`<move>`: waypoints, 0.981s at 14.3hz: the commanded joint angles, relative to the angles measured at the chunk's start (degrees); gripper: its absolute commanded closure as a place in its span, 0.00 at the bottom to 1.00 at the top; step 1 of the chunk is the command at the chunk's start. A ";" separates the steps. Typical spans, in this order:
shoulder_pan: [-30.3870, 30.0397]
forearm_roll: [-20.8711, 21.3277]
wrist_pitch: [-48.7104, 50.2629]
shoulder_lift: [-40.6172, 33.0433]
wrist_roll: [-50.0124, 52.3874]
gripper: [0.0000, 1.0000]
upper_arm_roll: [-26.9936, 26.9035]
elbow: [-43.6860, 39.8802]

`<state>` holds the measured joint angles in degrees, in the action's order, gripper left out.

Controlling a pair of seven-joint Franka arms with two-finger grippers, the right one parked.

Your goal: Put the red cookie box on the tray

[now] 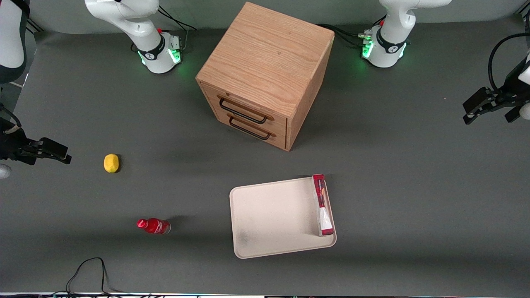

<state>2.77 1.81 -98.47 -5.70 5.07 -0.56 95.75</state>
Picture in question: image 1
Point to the beige plastic tray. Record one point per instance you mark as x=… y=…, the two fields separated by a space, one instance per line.
x=273 y=215

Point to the red drink bottle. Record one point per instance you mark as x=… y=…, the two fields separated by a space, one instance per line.
x=155 y=226

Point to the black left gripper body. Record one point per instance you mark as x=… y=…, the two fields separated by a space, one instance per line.
x=506 y=92

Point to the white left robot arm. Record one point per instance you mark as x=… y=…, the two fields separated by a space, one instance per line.
x=389 y=54

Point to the yellow lemon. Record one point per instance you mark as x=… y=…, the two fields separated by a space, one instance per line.
x=111 y=163

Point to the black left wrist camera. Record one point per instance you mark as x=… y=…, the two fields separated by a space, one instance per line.
x=512 y=114

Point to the wooden drawer cabinet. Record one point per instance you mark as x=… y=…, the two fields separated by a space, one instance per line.
x=265 y=49

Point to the red cookie box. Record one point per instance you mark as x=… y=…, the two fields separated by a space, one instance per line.
x=321 y=198

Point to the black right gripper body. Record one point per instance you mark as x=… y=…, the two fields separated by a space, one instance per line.
x=11 y=147

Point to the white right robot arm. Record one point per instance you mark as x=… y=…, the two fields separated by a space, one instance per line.
x=136 y=25

